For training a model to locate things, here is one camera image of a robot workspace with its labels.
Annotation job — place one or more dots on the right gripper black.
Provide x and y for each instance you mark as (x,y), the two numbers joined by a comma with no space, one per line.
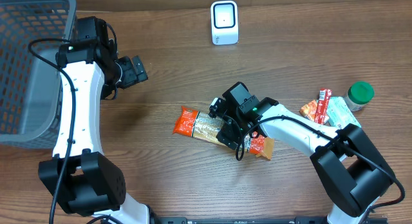
(225,136)

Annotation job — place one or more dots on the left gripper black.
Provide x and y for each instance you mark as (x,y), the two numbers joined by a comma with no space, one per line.
(129,73)

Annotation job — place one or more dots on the long orange pasta packet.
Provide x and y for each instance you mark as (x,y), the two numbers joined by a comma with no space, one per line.
(199,125)

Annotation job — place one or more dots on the red snack stick packet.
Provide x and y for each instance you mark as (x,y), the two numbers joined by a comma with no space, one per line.
(322,105)

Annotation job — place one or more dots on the teal wet wipes pack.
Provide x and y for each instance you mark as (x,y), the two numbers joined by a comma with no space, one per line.
(339,114)

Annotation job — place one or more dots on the green lid spice jar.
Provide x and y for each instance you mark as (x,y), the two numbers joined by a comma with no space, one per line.
(358,95)

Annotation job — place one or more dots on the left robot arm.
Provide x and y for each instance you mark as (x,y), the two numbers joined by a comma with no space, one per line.
(79,177)

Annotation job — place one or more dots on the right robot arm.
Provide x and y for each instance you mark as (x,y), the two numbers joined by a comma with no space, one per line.
(352,171)

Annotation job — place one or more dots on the white barcode scanner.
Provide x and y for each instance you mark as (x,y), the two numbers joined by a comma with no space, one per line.
(224,22)

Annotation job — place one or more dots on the grey plastic mesh basket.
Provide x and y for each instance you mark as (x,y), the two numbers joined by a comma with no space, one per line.
(30,88)

